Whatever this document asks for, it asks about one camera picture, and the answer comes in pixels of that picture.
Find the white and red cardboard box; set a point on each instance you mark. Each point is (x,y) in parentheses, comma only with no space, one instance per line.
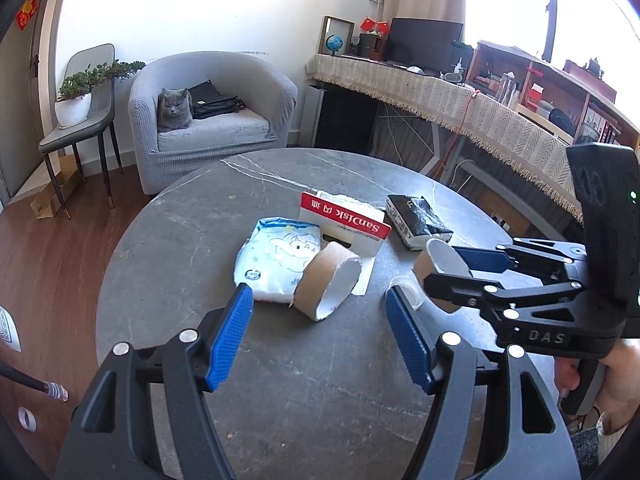
(345,220)

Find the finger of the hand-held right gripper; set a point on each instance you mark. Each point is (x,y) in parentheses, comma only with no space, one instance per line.
(482,260)
(460,285)

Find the pale tape roll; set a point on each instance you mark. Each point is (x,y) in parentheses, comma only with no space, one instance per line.
(22,412)

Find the grey door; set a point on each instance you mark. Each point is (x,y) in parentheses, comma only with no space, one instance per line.
(20,110)

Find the potted plant in white pot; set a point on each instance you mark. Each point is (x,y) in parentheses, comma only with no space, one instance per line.
(72,107)

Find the black monitor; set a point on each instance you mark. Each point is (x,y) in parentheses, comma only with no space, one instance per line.
(425,42)

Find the red diamond door decoration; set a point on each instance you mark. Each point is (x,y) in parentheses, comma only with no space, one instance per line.
(27,10)

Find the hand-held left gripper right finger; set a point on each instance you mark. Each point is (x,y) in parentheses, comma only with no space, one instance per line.
(407,340)

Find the grey cat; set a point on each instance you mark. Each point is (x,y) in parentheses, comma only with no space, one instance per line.
(174,110)

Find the blue and white tissue pack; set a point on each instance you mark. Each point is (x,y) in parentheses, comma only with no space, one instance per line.
(275,255)

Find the person's right hand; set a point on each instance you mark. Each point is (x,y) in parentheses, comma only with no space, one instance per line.
(625,380)

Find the grey armchair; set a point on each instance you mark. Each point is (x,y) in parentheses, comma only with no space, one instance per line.
(270,90)

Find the brown wooden speaker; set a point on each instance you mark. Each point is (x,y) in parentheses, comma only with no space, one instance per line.
(372,46)

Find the small blue globe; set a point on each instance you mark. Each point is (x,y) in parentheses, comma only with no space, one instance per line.
(334,42)

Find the clear tape roll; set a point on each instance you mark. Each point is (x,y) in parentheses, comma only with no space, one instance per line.
(419,301)

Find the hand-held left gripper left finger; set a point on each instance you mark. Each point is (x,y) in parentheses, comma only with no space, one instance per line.
(230,335)

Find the wooden picture frame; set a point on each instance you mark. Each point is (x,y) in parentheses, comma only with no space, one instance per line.
(345,25)

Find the black snack packet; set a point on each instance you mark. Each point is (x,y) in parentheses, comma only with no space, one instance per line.
(417,215)

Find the brown cardboard tape core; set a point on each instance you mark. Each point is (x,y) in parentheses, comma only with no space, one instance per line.
(312,280)
(435,265)

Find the small red flags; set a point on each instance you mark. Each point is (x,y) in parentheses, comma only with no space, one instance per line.
(375,25)

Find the grey dining chair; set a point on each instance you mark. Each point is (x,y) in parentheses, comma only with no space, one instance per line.
(75,130)

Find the black bag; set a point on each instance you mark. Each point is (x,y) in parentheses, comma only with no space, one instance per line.
(210,100)

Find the desk with lace cloth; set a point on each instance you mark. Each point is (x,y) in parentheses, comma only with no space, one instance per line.
(440,95)

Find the flat cardboard box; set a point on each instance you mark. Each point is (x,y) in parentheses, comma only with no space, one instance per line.
(50,195)

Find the round grey marble table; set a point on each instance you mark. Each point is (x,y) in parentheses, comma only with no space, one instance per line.
(200,220)

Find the person's right forearm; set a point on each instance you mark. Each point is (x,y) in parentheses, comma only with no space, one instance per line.
(612,440)

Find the wooden desk shelf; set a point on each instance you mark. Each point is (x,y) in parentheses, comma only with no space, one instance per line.
(550,95)

